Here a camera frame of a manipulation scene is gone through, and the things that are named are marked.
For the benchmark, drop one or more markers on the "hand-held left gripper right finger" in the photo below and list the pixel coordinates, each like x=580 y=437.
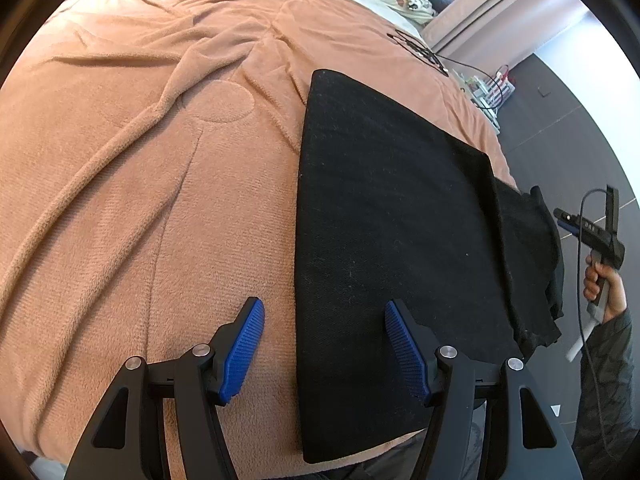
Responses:
x=407 y=355

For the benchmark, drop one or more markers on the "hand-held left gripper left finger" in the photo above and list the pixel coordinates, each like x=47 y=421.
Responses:
x=242 y=350

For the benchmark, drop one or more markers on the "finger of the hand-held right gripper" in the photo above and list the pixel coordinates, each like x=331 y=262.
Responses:
x=567 y=222

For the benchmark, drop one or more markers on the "black pants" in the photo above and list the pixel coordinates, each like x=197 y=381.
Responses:
x=390 y=210

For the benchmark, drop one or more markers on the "person's right hand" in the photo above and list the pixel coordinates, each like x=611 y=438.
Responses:
x=610 y=290

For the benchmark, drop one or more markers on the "white nightstand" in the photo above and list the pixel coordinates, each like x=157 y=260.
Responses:
x=492 y=115

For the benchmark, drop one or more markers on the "white red rack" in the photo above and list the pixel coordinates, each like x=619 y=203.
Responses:
x=487 y=85

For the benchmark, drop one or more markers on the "orange fleece blanket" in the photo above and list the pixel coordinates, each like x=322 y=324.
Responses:
x=125 y=185

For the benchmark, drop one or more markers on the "beige curtain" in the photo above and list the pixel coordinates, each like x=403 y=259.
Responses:
x=480 y=15

